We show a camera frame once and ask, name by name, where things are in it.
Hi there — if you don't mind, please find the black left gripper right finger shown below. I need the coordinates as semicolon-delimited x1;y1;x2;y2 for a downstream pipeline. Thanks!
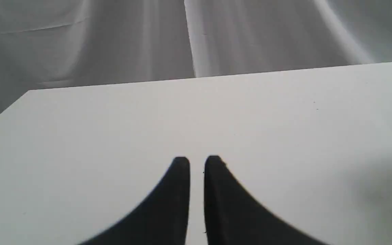
204;156;322;245

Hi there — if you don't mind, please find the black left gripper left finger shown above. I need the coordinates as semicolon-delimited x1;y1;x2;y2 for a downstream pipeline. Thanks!
84;157;190;245

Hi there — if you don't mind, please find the grey backdrop cloth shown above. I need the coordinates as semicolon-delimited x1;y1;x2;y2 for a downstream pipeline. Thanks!
0;0;392;113

